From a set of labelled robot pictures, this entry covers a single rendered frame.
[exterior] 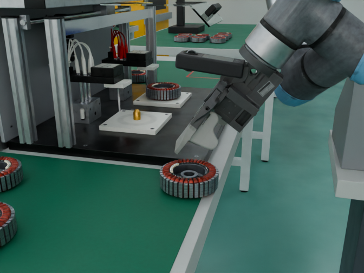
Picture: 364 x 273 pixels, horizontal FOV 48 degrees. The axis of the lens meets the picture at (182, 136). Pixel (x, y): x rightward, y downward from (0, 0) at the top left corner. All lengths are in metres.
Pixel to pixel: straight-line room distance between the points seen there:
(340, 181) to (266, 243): 1.13
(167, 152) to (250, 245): 1.12
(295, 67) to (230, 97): 0.14
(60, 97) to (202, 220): 0.42
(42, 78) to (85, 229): 0.57
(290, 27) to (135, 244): 0.40
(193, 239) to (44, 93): 0.66
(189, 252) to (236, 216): 1.54
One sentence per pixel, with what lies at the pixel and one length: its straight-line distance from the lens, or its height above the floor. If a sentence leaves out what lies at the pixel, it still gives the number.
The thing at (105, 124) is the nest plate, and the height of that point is 0.78.
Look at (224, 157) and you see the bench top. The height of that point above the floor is 0.75.
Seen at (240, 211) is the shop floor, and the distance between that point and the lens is 2.19.
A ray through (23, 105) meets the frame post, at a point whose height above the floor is 0.86.
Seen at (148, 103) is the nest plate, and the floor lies 0.78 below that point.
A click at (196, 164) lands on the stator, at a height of 0.78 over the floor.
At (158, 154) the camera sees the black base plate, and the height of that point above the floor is 0.77.
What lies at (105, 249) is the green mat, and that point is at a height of 0.75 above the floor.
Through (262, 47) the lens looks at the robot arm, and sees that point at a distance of 0.65.
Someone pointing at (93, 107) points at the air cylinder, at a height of 0.81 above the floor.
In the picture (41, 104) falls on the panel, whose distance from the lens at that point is 1.14.
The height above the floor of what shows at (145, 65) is 0.88.
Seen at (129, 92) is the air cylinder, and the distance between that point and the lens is 1.35.
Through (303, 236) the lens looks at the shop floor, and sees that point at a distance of 2.06.
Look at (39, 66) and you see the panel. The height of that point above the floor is 0.92.
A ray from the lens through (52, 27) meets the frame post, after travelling 0.90.
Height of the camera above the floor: 1.11
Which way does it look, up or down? 20 degrees down
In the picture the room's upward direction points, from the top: straight up
